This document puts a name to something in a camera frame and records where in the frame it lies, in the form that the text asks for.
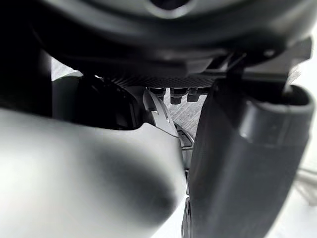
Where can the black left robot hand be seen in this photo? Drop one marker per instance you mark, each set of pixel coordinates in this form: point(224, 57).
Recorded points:
point(173, 37)

